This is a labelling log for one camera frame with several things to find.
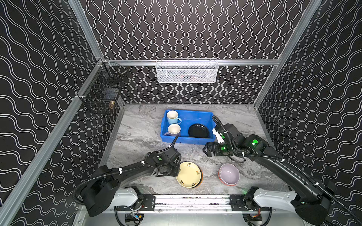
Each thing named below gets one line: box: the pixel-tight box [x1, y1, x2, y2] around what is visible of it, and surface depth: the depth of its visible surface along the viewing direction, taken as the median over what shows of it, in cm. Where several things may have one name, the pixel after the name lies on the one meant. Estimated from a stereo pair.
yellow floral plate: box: [175, 161, 203, 189], surface depth 85 cm
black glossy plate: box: [188, 123, 210, 139], surface depth 102 cm
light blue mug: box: [166, 110, 182, 124], surface depth 103 cm
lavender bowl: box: [217, 163, 241, 187], surface depth 81 cm
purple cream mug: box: [164, 123, 182, 137], surface depth 101 cm
